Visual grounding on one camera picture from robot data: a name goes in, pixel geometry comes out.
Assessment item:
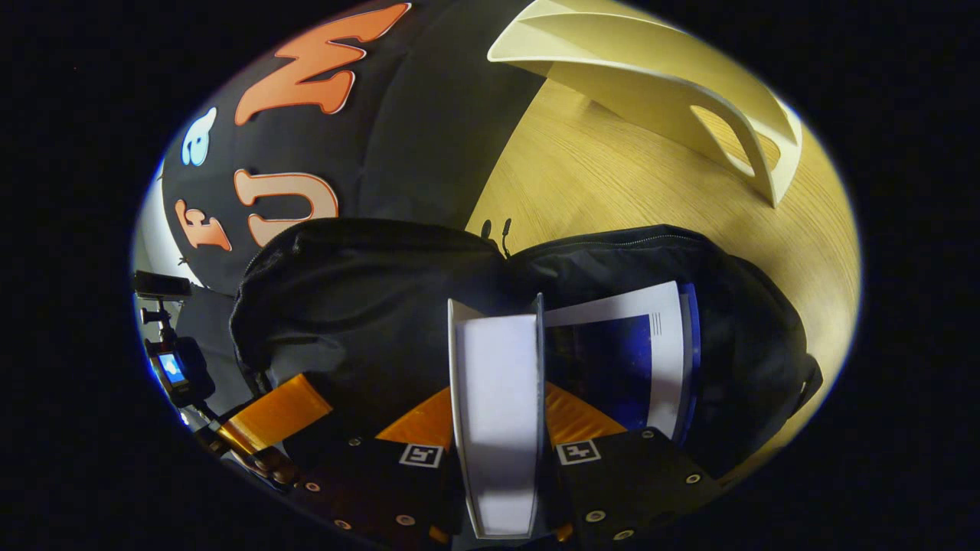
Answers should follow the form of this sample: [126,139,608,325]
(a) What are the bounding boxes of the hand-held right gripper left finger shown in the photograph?
[293,385,464,550]

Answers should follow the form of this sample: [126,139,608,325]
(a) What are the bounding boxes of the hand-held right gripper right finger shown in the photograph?
[542,381,722,548]

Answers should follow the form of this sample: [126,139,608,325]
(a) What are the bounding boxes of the blue cover book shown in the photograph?
[544,279,701,445]

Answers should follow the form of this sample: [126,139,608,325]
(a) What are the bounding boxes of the black schoolbag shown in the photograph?
[230,217,824,483]

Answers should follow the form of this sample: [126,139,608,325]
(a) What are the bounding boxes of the grey portrait cover book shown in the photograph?
[446,293,548,540]

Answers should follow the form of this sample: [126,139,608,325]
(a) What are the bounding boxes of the white bookshelf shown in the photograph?
[488,0,803,209]

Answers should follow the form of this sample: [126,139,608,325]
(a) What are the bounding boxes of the smartphone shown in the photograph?
[134,270,194,301]

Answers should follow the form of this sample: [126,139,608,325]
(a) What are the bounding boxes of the camera on stand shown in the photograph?
[140,306,217,410]

